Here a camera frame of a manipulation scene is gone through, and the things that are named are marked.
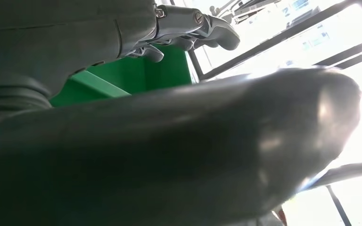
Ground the green plastic crate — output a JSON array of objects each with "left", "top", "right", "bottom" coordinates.
[{"left": 49, "top": 43, "right": 198, "bottom": 108}]

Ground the white wheeled hoist frame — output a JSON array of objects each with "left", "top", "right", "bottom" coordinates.
[{"left": 209, "top": 0, "right": 281, "bottom": 20}]

